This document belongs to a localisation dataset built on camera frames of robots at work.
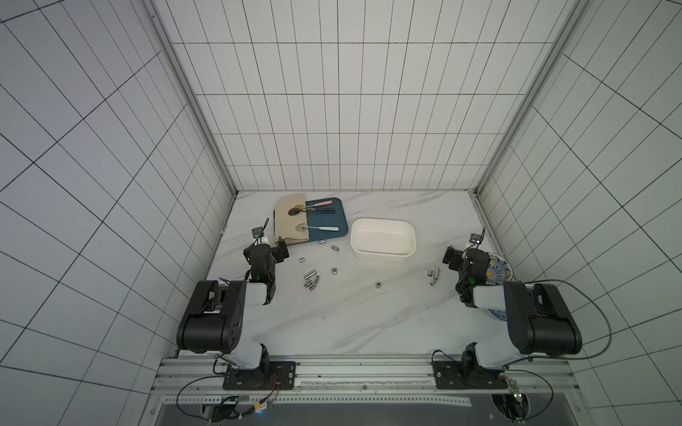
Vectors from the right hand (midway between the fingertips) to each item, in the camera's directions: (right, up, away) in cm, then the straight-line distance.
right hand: (456, 245), depth 94 cm
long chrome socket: (-8, -11, -2) cm, 14 cm away
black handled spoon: (-60, +14, +18) cm, 64 cm away
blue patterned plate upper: (+15, -9, -2) cm, 17 cm away
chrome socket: (-50, +1, +8) cm, 50 cm away
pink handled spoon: (-50, +16, +20) cm, 56 cm away
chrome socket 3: (-45, -9, -2) cm, 46 cm away
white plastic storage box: (-24, +2, +9) cm, 26 cm away
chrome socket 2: (-44, -2, +6) cm, 45 cm away
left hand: (-69, +1, +1) cm, 69 cm away
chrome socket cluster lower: (-53, -13, -4) cm, 54 cm away
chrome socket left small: (-57, -6, +3) cm, 57 cm away
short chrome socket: (-10, -10, -2) cm, 14 cm away
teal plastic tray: (-48, +9, +16) cm, 52 cm away
